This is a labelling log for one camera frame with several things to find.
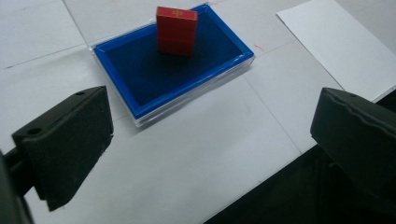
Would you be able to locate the small red box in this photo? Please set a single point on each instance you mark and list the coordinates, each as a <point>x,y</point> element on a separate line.
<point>176,34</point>

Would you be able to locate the white paper sheet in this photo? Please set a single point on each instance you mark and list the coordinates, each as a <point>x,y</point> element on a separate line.
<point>345,46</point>

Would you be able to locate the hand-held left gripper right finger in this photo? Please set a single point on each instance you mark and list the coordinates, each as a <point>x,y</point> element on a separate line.
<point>358,133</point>

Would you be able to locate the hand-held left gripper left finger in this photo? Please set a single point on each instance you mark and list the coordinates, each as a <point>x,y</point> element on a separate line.
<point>65,146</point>

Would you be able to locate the blue lined clear box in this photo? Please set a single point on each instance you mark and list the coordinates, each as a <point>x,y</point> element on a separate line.
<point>146,74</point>

